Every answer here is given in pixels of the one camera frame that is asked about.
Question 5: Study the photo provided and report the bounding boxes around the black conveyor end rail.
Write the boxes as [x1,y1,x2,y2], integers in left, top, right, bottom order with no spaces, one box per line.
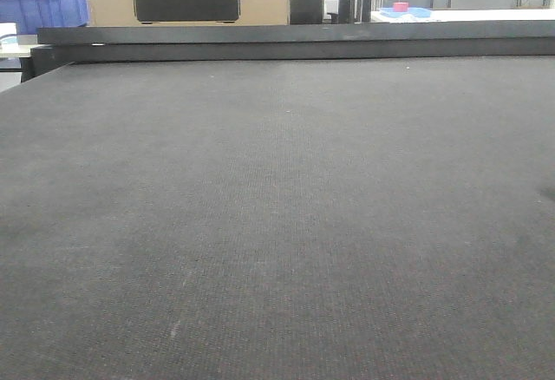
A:
[31,20,554,75]

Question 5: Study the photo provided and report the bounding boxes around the blue plastic crate background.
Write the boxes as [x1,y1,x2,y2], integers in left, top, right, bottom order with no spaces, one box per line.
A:
[1,0,89,35]

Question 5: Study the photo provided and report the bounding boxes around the pink tape roll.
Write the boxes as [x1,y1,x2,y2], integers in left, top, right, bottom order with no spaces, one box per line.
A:
[392,2,409,12]

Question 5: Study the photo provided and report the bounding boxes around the black conveyor belt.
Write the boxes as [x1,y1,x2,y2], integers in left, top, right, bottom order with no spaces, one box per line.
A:
[1,56,554,379]

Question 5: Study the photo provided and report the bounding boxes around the blue tray on table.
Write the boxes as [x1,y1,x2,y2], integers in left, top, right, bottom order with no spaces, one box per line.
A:
[379,7,432,19]

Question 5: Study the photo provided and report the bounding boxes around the white background table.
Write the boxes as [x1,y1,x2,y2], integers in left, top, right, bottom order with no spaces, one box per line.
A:
[371,9,555,23]

